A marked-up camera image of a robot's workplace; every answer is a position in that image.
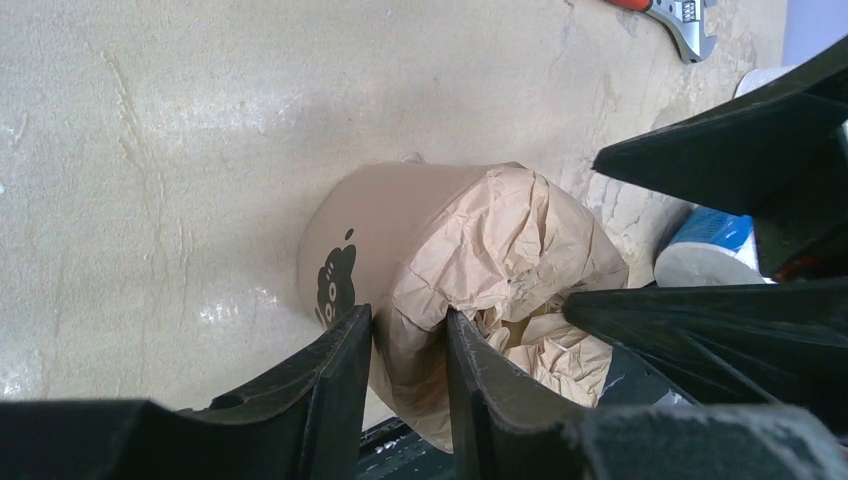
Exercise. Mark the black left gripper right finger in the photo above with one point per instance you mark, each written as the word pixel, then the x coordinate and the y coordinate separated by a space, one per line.
pixel 506 425

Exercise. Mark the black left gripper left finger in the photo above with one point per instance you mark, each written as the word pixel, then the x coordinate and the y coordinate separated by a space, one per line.
pixel 300 419

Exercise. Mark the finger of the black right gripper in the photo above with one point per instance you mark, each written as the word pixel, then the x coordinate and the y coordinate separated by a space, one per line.
pixel 777 154
pixel 742 344

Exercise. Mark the blue wrapped roll near base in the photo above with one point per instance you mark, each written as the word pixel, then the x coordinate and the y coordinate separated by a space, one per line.
pixel 711 248

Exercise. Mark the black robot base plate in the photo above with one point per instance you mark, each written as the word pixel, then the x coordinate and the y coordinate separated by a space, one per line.
pixel 391 450

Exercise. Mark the red handled adjustable wrench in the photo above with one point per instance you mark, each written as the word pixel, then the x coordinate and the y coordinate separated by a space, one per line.
pixel 684 21

